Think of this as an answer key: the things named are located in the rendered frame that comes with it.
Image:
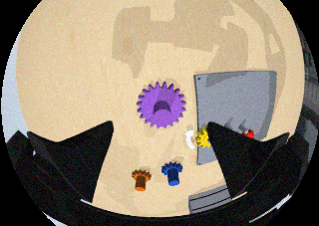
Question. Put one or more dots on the blue gear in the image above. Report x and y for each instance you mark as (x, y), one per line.
(172, 170)

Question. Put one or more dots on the orange gear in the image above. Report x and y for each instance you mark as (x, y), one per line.
(141, 178)

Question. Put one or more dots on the red gear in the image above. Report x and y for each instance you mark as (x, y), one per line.
(249, 134)

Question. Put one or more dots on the yellow gear with black stripe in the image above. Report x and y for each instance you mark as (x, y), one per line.
(201, 140)

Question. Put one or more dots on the purple gear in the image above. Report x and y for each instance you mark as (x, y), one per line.
(161, 106)

